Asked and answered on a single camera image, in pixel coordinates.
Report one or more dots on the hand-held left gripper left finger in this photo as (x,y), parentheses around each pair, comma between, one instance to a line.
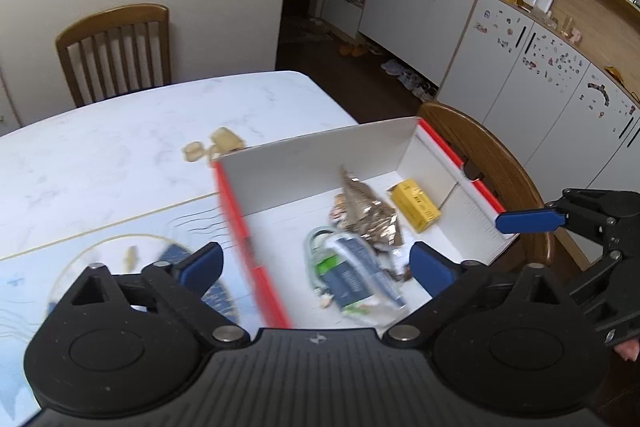
(202,268)

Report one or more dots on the row of shoes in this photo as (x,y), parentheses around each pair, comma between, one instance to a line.
(407,79)

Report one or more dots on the large beige tape blob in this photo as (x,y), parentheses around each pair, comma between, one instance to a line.
(225,142)

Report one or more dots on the dark wooden curved chair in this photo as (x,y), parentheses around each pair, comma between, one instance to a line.
(492,147)

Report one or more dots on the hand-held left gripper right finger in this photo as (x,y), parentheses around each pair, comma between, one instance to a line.
(430,268)

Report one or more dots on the yellow small carton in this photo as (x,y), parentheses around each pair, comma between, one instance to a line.
(415,206)

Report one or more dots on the person's right hand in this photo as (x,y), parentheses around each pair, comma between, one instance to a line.
(629,351)

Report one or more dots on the white green snack packet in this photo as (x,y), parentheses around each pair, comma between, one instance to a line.
(357,272)

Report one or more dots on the red cardboard shoe box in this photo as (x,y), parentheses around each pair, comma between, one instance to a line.
(280,187)

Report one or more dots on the white wooden wall cabinet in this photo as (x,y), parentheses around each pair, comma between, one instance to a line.
(415,7)

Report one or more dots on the gold foil packet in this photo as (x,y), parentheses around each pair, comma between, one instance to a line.
(367,212)

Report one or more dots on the blue printed table mat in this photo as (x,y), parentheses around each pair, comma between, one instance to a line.
(30,287)

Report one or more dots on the dark wooden slatted chair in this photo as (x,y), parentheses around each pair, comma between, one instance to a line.
(112,19)

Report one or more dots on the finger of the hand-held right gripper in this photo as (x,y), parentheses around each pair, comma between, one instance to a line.
(530,221)

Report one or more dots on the beige scrap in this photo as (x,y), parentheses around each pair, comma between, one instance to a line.
(130,258)

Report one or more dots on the small beige tape blob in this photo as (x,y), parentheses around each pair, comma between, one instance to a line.
(194,152)

